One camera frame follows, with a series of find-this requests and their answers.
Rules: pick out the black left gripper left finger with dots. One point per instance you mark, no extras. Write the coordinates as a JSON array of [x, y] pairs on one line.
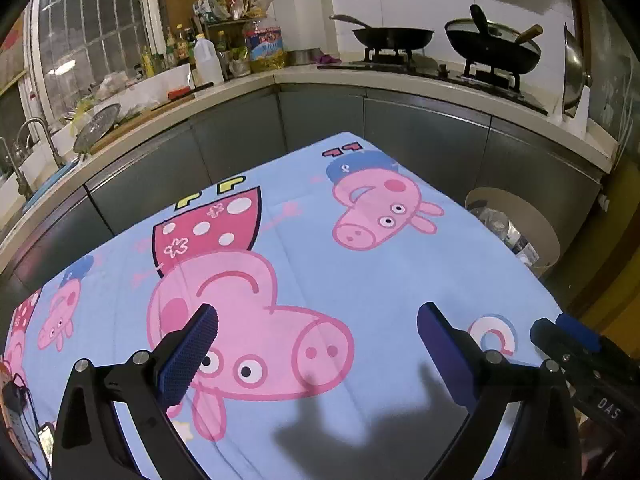
[[88, 440]]

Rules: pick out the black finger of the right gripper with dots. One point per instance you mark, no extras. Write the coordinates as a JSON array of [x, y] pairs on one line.
[[570, 343]]

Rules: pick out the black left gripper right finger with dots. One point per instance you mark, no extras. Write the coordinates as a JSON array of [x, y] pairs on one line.
[[543, 442]]

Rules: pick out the beige round trash bin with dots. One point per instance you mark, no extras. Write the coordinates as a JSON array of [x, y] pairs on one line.
[[519, 225]]

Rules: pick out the grey kitchen cabinets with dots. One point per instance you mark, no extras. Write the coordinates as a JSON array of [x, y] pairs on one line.
[[456, 140]]

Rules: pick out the barred kitchen window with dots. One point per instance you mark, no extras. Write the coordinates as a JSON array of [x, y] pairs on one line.
[[82, 41]]

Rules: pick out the blue cartoon pig tablecloth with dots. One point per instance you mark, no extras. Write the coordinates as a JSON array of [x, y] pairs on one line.
[[317, 269]]

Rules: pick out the wooden cutting board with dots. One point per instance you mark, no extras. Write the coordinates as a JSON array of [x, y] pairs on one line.
[[117, 132]]

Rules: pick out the steel wok lid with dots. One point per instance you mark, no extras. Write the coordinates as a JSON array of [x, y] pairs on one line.
[[576, 78]]

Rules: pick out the round mesh strainer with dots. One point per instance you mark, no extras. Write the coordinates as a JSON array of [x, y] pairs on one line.
[[96, 128]]

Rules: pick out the steel sink faucet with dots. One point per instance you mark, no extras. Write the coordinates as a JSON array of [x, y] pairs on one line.
[[31, 155]]

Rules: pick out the black wok with lid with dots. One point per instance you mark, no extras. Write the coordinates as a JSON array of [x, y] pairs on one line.
[[480, 41]]

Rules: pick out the white plastic jug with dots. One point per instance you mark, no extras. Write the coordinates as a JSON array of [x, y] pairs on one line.
[[207, 61]]

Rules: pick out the black gas stove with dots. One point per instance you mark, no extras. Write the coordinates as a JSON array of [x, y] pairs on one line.
[[501, 85]]

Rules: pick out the large cooking oil bottle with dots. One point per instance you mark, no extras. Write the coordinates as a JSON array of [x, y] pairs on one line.
[[264, 42]]

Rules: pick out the black frying pan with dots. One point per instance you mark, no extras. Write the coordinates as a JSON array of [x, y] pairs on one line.
[[387, 38]]

